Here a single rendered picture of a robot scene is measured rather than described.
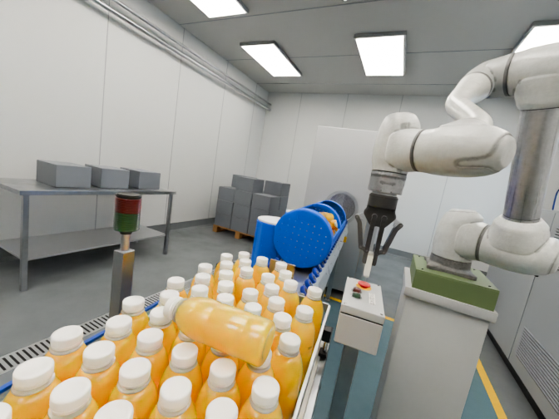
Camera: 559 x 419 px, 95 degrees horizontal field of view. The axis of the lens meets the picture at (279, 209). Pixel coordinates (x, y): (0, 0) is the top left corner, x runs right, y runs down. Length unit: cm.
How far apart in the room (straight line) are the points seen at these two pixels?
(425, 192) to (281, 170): 335
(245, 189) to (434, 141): 436
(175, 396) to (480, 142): 66
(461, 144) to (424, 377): 105
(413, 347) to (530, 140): 89
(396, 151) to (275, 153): 627
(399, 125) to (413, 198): 543
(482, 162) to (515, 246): 63
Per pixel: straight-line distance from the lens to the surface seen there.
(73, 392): 45
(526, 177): 118
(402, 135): 71
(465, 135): 65
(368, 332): 70
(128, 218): 79
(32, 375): 49
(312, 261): 123
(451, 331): 134
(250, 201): 480
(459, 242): 129
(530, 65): 114
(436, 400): 149
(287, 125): 690
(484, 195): 629
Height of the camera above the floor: 138
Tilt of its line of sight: 8 degrees down
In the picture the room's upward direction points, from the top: 9 degrees clockwise
